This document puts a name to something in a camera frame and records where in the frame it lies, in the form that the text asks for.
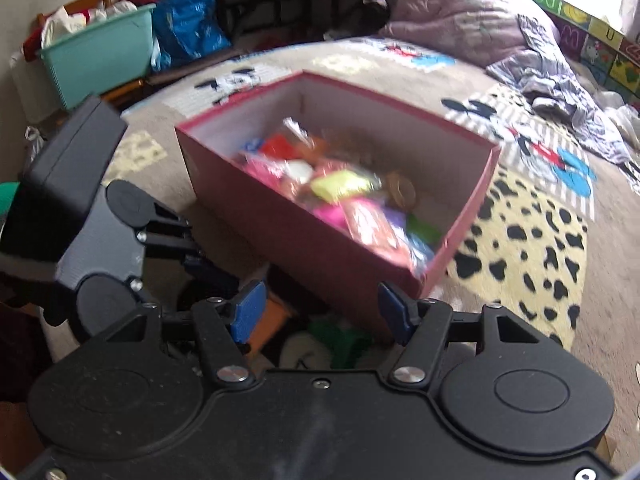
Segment black bag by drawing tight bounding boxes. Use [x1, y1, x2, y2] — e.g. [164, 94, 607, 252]
[349, 0, 394, 40]

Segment green object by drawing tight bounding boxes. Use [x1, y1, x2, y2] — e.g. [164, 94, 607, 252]
[306, 319, 375, 370]

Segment colourful alphabet mat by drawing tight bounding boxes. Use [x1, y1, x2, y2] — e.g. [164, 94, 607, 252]
[520, 0, 640, 108]

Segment white round object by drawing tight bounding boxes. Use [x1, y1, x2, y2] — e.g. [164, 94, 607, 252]
[278, 332, 335, 370]

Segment round brown snack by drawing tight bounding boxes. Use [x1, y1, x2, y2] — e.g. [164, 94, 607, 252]
[386, 170, 419, 209]

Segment orange object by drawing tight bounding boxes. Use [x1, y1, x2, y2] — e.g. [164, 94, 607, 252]
[248, 297, 295, 357]

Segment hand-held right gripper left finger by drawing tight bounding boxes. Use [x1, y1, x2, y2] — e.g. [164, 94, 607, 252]
[117, 280, 268, 392]

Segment white plastic bag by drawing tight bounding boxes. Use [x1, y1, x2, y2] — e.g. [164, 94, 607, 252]
[599, 104, 640, 152]

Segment printed cartoon blanket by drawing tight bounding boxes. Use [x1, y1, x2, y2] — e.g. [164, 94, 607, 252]
[97, 35, 640, 466]

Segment white clothes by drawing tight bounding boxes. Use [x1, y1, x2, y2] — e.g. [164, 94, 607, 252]
[41, 1, 138, 48]

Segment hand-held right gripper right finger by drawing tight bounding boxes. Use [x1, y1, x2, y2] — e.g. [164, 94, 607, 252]
[377, 281, 551, 392]

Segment teal plastic basket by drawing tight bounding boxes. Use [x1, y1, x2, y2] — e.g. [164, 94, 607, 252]
[39, 4, 157, 112]

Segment wooden chair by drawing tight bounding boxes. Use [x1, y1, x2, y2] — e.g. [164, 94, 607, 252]
[36, 0, 113, 28]

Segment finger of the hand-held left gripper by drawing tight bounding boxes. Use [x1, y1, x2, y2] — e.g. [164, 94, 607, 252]
[136, 202, 243, 295]

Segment purple quilt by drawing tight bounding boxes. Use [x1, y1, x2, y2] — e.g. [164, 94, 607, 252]
[379, 0, 562, 67]

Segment blue plastic bag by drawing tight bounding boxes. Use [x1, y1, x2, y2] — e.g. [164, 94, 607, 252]
[151, 0, 234, 74]

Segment red cardboard box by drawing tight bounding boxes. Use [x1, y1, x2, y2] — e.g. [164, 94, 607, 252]
[174, 71, 502, 301]

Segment pile of colourful snack packets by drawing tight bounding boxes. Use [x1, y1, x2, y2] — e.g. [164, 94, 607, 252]
[234, 117, 443, 276]

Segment striped grey cloth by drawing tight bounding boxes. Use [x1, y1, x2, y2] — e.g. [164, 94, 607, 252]
[486, 14, 632, 163]

